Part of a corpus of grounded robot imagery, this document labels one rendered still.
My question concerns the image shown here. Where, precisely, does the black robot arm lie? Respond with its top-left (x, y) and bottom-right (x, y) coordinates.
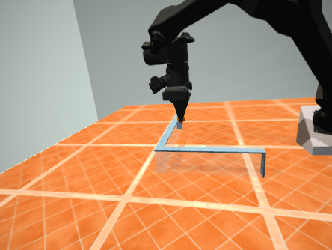
top-left (141, 0), bottom-right (332, 135)

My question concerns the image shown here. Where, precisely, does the clear pale blue wall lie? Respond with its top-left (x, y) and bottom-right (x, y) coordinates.
top-left (154, 115), bottom-right (266, 178)

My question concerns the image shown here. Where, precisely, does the clear l-shaped low wall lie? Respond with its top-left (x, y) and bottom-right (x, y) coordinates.
top-left (154, 121), bottom-right (265, 178)

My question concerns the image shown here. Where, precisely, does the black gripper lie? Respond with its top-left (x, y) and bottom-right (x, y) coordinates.
top-left (162, 62), bottom-right (192, 121)

